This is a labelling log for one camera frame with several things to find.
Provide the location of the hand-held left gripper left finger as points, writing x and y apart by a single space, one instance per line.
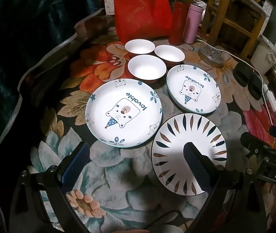
77 165

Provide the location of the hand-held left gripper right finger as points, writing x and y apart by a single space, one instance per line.
196 165

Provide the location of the white leaf pattern plate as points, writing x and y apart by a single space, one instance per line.
172 136

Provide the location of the white bear print plate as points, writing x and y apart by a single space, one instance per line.
108 94
193 102

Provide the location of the white bowl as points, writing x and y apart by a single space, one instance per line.
140 46
169 53
146 66

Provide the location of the floral rug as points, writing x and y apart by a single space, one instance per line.
104 172

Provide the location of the white power strip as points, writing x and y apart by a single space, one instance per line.
272 102

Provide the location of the black slipper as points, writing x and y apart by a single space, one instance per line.
255 87
242 74

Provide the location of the white plastic bucket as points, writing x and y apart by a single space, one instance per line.
264 55

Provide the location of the round perforated metal tin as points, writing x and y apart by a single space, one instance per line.
211 53

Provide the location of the wooden stool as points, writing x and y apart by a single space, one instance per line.
254 24

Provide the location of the dark green velvet cloth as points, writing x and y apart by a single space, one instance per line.
31 53

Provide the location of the pink thermos bottle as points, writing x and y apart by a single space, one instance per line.
192 24

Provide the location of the red thermos bottle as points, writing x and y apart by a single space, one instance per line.
179 24

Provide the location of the red bag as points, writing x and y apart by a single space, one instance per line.
140 9

